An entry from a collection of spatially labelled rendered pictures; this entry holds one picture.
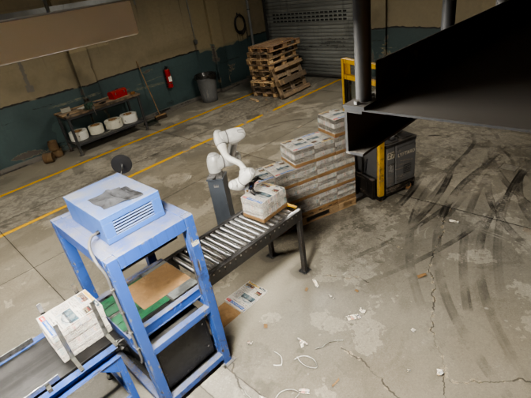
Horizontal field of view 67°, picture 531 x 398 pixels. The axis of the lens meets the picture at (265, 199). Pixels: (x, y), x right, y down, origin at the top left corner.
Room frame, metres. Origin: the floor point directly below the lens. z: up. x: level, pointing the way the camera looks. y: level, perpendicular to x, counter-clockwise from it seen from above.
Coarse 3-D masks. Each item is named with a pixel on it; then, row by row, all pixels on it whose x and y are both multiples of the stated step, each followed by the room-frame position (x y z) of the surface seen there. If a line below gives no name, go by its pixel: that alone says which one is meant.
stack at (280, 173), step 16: (320, 160) 4.58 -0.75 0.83; (272, 176) 4.36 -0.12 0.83; (288, 176) 4.42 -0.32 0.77; (304, 176) 4.49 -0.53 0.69; (336, 176) 4.66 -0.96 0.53; (288, 192) 4.39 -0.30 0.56; (304, 192) 4.48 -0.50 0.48; (336, 192) 4.65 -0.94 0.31; (288, 208) 4.38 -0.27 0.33; (304, 208) 4.47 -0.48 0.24; (336, 208) 4.65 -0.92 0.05; (304, 224) 4.46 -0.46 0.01
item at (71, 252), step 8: (56, 232) 2.74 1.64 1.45; (64, 240) 2.72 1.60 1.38; (64, 248) 2.71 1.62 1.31; (72, 248) 2.74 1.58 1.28; (72, 256) 2.72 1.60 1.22; (80, 256) 2.76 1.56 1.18; (72, 264) 2.71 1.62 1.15; (80, 264) 2.74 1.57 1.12; (80, 272) 2.72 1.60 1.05; (80, 280) 2.71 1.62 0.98; (88, 280) 2.74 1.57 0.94; (88, 288) 2.73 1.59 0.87; (96, 296) 2.75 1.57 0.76
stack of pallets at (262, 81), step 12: (252, 48) 11.20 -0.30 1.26; (264, 48) 10.88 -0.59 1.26; (276, 48) 11.24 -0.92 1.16; (252, 60) 11.10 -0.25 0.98; (264, 60) 10.83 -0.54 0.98; (276, 60) 11.21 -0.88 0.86; (288, 60) 11.67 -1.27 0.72; (252, 72) 11.21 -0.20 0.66; (264, 72) 10.99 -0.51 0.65; (252, 84) 11.22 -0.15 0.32; (264, 84) 10.95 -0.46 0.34; (264, 96) 11.01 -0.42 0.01; (276, 96) 10.73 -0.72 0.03
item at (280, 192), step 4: (260, 184) 3.80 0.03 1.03; (264, 184) 3.79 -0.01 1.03; (268, 184) 3.77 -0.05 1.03; (272, 184) 3.76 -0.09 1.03; (256, 188) 3.74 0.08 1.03; (260, 188) 3.72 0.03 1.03; (264, 188) 3.71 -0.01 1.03; (268, 188) 3.69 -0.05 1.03; (272, 188) 3.68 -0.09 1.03; (276, 188) 3.66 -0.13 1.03; (280, 188) 3.65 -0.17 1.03; (284, 188) 3.65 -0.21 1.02; (272, 192) 3.59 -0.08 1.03; (276, 192) 3.58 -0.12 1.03; (280, 192) 3.60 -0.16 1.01; (284, 192) 3.64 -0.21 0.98; (276, 196) 3.55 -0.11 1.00; (280, 196) 3.59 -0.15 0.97; (284, 196) 3.64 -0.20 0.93; (280, 200) 3.59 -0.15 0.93; (284, 200) 3.64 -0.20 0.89; (280, 204) 3.59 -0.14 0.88
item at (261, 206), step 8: (248, 192) 3.67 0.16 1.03; (248, 200) 3.52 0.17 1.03; (256, 200) 3.48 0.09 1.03; (264, 200) 3.46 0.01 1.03; (248, 208) 3.54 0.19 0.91; (256, 208) 3.46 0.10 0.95; (264, 208) 3.42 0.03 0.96; (272, 208) 3.50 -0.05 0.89; (256, 216) 3.47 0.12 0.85; (264, 216) 3.41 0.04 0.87
